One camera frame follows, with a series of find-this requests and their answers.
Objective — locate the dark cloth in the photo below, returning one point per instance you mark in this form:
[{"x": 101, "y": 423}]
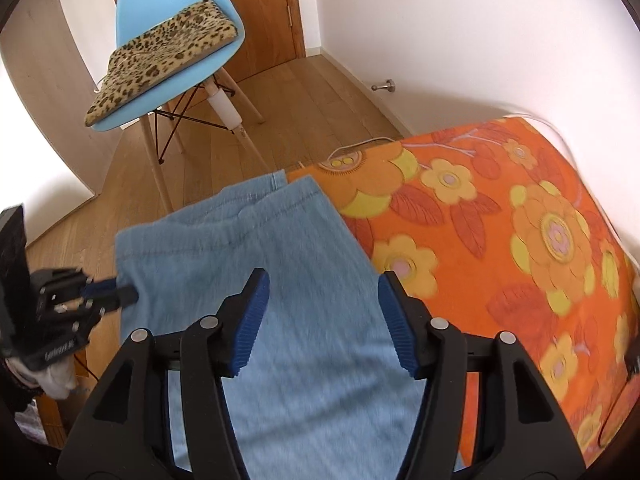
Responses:
[{"x": 12, "y": 385}]

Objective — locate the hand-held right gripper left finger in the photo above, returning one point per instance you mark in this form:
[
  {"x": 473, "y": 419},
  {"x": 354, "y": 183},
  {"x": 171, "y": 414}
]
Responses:
[{"x": 252, "y": 320}]

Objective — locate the blue plastic chair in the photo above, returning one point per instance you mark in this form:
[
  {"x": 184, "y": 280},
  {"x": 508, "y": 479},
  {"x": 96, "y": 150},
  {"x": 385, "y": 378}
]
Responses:
[{"x": 150, "y": 0}]

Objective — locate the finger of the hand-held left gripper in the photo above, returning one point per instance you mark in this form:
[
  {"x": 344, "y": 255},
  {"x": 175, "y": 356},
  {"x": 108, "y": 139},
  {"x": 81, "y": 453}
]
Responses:
[{"x": 120, "y": 296}]

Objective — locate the white chair leg wrap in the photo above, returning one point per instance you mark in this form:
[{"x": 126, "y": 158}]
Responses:
[{"x": 224, "y": 107}]

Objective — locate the orange floral blanket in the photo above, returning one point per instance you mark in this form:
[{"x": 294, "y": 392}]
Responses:
[{"x": 475, "y": 260}]

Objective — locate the wooden door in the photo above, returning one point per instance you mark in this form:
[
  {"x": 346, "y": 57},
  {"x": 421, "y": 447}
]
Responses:
[{"x": 250, "y": 10}]

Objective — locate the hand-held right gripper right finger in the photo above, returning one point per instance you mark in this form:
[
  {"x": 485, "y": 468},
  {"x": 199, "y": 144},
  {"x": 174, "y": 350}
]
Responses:
[{"x": 397, "y": 325}]

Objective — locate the leopard print cushion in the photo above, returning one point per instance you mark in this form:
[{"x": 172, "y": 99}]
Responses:
[{"x": 160, "y": 55}]

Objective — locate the metal door stop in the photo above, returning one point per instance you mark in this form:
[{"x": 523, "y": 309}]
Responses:
[{"x": 384, "y": 86}]

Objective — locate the light blue pants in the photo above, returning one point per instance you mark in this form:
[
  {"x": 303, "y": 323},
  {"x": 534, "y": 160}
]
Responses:
[{"x": 300, "y": 260}]

